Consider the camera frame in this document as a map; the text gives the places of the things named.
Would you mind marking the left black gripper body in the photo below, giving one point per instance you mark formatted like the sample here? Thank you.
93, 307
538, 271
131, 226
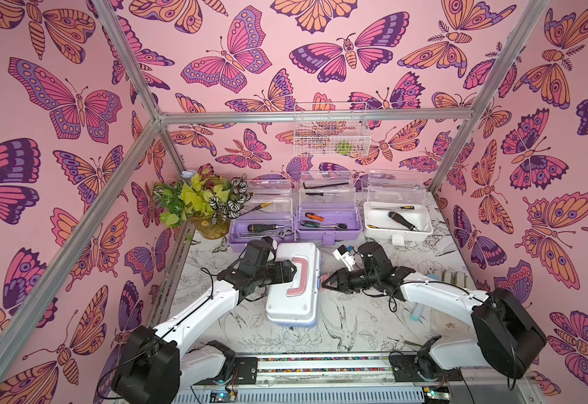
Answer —
272, 274

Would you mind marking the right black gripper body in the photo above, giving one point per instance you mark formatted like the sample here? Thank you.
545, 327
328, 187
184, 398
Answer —
349, 280

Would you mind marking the blue white toolbox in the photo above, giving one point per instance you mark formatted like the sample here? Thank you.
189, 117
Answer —
295, 303

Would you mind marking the white clear-lid toolbox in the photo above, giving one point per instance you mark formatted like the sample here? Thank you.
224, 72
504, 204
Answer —
400, 191

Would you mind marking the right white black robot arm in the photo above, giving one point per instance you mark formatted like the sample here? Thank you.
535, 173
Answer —
505, 337

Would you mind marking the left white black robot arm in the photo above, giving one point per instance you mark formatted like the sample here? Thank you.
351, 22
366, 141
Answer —
157, 361

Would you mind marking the left purple toolbox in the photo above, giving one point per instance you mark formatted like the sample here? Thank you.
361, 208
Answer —
269, 213

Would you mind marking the purple toolbox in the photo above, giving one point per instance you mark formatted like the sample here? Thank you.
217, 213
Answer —
269, 213
327, 211

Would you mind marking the black orange screwdriver in white box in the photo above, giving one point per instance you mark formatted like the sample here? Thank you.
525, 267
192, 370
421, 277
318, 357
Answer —
398, 218

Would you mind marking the middle purple toolbox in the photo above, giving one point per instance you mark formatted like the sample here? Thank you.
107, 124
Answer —
327, 211

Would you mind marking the potted green plant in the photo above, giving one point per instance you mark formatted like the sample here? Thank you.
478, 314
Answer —
209, 202

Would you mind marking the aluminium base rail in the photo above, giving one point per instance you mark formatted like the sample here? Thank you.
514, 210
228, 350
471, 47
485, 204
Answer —
353, 378

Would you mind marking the white wire basket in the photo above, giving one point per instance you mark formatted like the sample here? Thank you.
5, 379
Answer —
331, 133

